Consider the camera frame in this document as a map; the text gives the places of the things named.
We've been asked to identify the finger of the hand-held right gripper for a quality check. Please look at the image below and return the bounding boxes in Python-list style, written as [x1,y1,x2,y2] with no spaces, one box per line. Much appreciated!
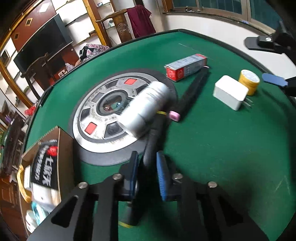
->
[245,20,296,63]
[262,73,296,97]

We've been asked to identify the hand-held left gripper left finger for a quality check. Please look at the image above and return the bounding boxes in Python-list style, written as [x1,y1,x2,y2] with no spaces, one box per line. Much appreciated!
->
[29,151,139,241]

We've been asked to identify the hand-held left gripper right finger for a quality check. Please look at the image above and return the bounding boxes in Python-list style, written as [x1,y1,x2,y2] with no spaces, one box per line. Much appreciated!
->
[156,151,270,241]

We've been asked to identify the black marker pen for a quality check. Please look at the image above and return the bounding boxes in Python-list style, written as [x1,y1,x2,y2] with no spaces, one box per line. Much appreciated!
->
[119,111,168,229]

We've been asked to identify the shallow cardboard box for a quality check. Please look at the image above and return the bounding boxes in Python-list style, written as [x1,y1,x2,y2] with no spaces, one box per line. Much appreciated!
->
[17,125,80,234]

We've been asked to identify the white packet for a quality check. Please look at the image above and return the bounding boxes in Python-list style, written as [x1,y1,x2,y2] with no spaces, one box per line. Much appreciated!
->
[30,182,61,212]

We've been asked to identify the black packet with red logo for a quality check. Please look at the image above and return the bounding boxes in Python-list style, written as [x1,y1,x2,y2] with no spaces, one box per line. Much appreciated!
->
[30,139,61,191]

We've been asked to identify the teal packet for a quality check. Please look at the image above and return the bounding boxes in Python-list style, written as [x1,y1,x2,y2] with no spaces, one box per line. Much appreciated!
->
[31,202,50,226]

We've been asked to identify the yellow snack packet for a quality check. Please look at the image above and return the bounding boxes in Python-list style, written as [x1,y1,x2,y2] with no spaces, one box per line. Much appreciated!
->
[17,166,31,203]

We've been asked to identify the small white bottle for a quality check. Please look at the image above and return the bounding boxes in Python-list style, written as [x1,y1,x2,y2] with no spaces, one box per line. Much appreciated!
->
[25,210,38,233]

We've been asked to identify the yellow tape roll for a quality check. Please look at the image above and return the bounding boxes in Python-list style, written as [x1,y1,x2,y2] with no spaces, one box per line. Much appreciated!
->
[238,70,260,96]

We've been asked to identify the white charger adapter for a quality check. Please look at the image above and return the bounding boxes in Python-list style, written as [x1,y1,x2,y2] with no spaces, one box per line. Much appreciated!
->
[213,75,253,112]

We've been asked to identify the wood-framed window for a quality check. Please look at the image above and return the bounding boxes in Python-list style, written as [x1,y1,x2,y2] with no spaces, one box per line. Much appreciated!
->
[162,0,280,30]

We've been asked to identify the small pink eraser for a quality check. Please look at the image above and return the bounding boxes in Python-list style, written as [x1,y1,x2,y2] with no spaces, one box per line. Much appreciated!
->
[168,110,181,122]

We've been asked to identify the white cylindrical bottle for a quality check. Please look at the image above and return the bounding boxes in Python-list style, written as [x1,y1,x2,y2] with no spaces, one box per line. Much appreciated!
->
[119,81,170,138]

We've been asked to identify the long black stick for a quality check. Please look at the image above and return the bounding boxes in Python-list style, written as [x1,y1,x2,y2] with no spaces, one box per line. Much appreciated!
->
[172,66,210,122]

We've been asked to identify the round grey table centre panel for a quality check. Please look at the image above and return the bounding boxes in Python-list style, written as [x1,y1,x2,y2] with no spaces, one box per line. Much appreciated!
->
[68,68,178,167]

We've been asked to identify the red and grey carton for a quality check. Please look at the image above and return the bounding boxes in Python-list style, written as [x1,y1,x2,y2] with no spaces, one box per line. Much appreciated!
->
[164,53,208,82]

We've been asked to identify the small green-topped mahjong table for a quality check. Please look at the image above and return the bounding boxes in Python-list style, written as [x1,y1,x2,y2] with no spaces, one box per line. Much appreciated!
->
[0,113,26,179]

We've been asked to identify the maroon garment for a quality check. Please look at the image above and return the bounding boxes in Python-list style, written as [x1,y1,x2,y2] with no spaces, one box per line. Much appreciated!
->
[127,5,156,39]

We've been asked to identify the pile of clothes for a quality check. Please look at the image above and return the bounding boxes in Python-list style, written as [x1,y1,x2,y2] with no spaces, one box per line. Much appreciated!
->
[79,43,110,62]

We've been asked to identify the carved wooden chair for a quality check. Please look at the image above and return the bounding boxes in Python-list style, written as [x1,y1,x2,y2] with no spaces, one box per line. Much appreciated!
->
[96,9,137,43]

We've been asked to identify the dark wooden chair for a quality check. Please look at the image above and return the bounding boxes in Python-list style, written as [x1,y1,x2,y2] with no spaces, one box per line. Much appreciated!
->
[20,54,60,102]

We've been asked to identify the black flat-screen television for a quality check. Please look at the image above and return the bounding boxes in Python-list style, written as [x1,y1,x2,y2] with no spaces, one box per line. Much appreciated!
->
[13,13,74,75]

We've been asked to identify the wooden wall shelving unit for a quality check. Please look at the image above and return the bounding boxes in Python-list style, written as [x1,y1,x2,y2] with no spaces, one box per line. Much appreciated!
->
[0,0,130,130]

